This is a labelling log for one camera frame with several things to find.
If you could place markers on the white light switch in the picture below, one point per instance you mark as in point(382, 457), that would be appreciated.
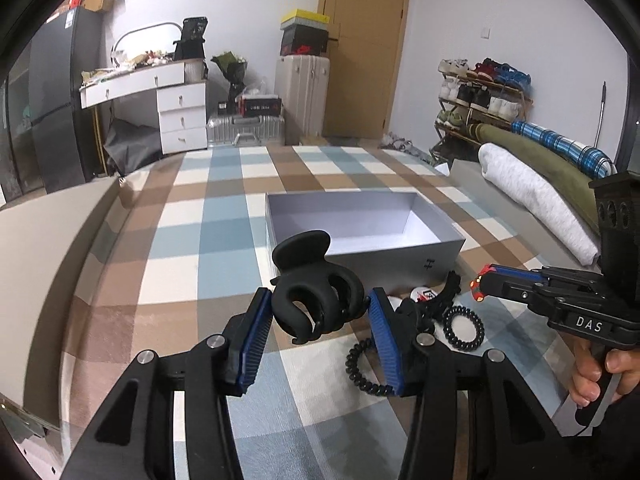
point(485, 33)

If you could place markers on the black cloth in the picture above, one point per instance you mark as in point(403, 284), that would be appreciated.
point(130, 145)

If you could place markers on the black shoe box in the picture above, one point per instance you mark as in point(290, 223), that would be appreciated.
point(305, 42)

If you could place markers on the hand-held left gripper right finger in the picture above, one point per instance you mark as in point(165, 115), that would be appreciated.
point(388, 341)

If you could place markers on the wooden shoe rack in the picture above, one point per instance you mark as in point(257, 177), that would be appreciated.
point(450, 137)

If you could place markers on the green rolled blanket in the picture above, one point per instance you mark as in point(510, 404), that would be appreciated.
point(555, 167)

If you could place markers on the silver suitcase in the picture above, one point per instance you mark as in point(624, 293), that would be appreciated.
point(245, 130)

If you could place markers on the white rolled blanket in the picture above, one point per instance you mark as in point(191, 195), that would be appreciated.
point(540, 200)

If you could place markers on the patterned slippers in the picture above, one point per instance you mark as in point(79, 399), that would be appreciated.
point(397, 142)

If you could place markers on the wooden door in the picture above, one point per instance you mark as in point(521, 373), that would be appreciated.
point(362, 50)

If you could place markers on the black red flat box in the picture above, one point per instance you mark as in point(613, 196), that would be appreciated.
point(260, 106)

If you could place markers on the round white red pin badge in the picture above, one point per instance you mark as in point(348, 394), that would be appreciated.
point(422, 294)

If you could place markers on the mop pole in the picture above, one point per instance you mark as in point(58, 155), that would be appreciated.
point(600, 110)

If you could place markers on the small red toy figure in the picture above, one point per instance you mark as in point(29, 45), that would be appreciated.
point(478, 285)

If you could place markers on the slim black hair claw clip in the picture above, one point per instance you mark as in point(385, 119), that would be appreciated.
point(440, 300)

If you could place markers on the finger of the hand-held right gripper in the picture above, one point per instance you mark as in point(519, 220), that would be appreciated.
point(525, 294)
point(520, 272)

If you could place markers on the group of sneakers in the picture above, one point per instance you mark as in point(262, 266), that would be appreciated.
point(480, 95)

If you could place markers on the blue plaid rolled blanket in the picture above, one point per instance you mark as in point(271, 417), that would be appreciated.
point(565, 142)

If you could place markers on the dark grey refrigerator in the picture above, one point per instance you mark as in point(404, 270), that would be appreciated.
point(60, 100)

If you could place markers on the white suitcase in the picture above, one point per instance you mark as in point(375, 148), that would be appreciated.
point(302, 95)

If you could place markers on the black wrapped bouquet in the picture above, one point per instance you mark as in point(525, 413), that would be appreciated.
point(232, 72)

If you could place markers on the checked blanket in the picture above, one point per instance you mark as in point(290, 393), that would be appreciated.
point(225, 220)

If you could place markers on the yellow lid shoe box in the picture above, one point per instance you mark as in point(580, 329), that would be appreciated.
point(305, 17)

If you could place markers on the oval mirror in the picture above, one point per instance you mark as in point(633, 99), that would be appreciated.
point(145, 42)

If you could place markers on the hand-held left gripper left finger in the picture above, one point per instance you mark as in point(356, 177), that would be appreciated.
point(252, 341)

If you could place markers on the white dressing table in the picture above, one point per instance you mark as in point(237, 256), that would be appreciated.
point(177, 115)

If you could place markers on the person's right hand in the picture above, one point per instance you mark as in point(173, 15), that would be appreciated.
point(587, 375)

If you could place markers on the black bag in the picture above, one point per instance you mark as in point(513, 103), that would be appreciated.
point(191, 40)

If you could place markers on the white bucket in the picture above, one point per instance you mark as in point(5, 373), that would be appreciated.
point(195, 71)

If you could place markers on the grey cardboard box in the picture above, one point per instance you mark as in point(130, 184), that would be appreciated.
point(390, 266)

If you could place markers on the metal bracket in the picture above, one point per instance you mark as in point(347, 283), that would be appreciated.
point(22, 420)

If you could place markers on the large black hair claw clip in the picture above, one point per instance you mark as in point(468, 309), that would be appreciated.
point(300, 302)

